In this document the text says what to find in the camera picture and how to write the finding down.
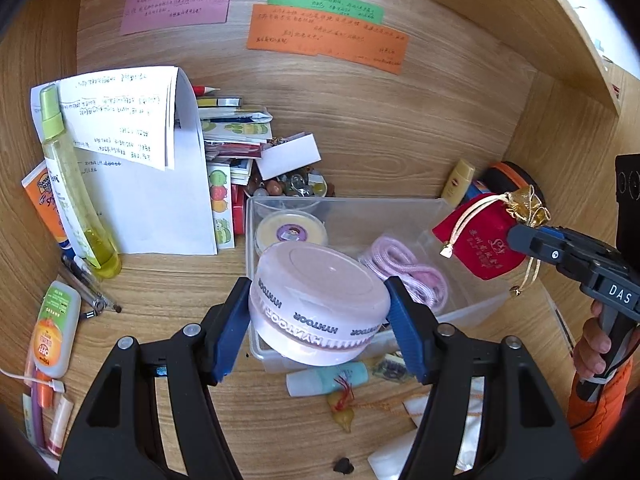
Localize red pouch with gold trim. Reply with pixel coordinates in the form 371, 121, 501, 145
432, 184, 551, 296

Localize teal white glue tube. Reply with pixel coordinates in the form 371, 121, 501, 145
285, 362, 369, 398

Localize orange sleeved right forearm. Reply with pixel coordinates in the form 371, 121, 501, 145
566, 360, 632, 460

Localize right hand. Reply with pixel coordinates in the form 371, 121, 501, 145
573, 300, 612, 379

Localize black orange zipper case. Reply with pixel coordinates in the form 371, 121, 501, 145
478, 160, 547, 206

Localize blue patchwork pouch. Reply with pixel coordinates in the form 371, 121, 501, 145
464, 180, 502, 202

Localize yellow lotion tube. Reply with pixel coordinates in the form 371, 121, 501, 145
440, 159, 475, 207

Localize pink lip balm tube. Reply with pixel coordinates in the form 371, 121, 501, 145
47, 394, 74, 457

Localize white orange label bottle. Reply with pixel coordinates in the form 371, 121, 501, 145
32, 281, 81, 379

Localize clear plastic storage box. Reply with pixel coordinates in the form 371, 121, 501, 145
243, 195, 511, 375

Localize metal nail clipper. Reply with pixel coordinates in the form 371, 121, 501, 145
60, 254, 122, 320

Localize small black clip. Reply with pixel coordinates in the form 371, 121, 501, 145
333, 457, 355, 476

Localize bowl of beads trinkets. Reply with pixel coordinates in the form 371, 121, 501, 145
243, 166, 335, 198

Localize beige round cream jar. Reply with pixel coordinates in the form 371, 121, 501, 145
254, 210, 329, 255

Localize small white cardboard box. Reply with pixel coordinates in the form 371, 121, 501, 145
256, 132, 321, 180

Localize orange sticky note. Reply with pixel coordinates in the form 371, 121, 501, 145
246, 4, 409, 75

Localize yellow-green spray bottle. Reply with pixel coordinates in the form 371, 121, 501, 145
39, 84, 122, 278

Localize fruit sticker strip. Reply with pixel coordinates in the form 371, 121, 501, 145
207, 162, 235, 250

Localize orange sunscreen tube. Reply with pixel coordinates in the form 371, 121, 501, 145
22, 160, 75, 259

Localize white folded paper sheet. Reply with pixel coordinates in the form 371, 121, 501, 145
54, 66, 217, 256

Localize stack of books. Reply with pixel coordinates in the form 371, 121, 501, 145
196, 96, 273, 236

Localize green sticky note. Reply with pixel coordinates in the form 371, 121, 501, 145
267, 0, 384, 24

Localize red white pencil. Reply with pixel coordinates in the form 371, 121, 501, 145
192, 86, 219, 96

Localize white charging cable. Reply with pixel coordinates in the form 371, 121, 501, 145
0, 366, 68, 395

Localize pink coiled rope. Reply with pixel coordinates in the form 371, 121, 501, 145
357, 235, 450, 316

